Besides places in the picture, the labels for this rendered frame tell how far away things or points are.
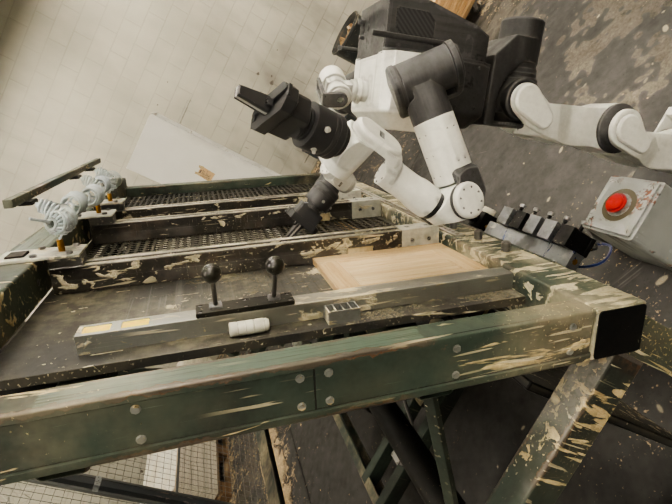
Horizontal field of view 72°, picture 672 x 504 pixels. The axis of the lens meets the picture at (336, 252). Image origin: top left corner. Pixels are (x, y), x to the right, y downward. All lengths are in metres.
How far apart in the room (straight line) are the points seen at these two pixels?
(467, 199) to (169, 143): 4.17
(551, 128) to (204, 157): 3.94
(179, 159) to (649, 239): 4.40
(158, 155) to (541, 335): 4.39
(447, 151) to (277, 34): 5.51
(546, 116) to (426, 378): 0.85
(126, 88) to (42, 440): 5.74
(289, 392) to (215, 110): 5.69
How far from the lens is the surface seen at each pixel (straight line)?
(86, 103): 6.44
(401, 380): 0.83
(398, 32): 1.20
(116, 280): 1.34
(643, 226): 1.02
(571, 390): 1.14
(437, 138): 1.02
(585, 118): 1.57
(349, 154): 0.91
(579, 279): 1.16
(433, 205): 0.99
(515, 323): 0.90
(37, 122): 6.58
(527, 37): 1.42
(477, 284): 1.14
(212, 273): 0.89
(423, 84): 1.03
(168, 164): 4.96
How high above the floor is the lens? 1.69
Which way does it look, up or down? 22 degrees down
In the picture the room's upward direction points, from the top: 65 degrees counter-clockwise
